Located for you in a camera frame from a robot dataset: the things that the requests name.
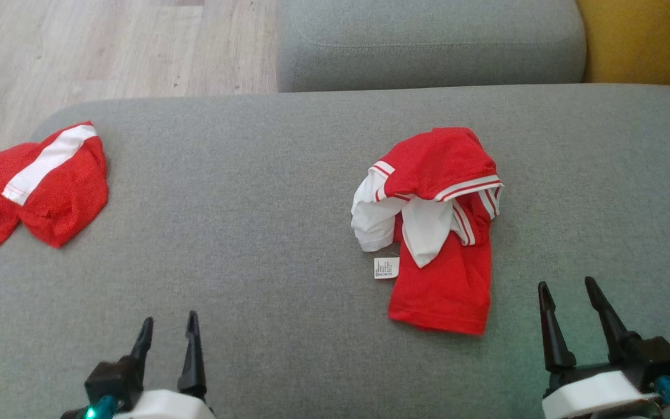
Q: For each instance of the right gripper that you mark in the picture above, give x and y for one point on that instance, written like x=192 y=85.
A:
x=597 y=396

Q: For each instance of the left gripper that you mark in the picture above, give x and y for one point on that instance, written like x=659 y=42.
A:
x=160 y=407

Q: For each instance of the red white basketball jersey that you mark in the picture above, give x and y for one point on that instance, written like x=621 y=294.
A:
x=445 y=285

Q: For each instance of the red shorts with white stripe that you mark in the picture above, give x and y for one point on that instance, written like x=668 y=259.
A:
x=61 y=198

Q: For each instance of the grey fabric sofa seat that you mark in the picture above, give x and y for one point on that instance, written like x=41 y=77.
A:
x=253 y=203

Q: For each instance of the yellow cushion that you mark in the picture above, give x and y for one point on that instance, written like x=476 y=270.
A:
x=649 y=41

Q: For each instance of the grey sofa back cushion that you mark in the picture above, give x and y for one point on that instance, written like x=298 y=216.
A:
x=428 y=46

